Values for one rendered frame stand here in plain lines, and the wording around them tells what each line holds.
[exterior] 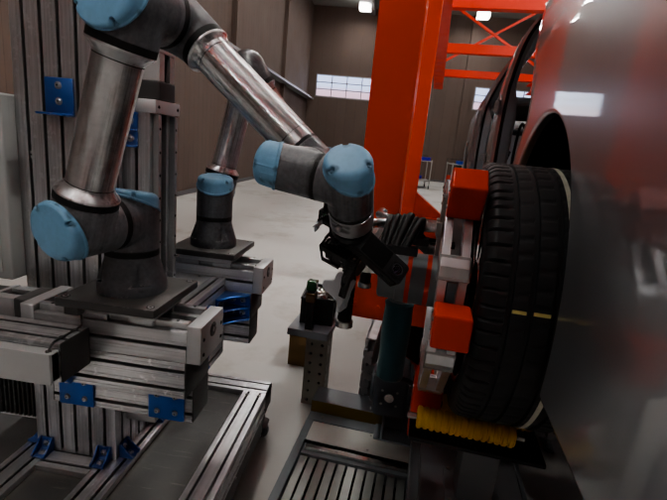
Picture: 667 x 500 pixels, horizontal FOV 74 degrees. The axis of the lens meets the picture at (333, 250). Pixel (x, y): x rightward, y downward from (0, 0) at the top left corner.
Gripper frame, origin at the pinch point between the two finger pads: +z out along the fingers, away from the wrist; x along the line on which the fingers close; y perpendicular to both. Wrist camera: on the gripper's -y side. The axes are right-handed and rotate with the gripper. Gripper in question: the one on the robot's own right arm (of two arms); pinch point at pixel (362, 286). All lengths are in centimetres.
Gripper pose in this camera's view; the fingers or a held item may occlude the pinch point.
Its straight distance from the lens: 93.1
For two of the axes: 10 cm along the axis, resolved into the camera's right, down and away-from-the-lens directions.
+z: 0.6, 5.6, 8.3
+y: -8.2, -4.5, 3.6
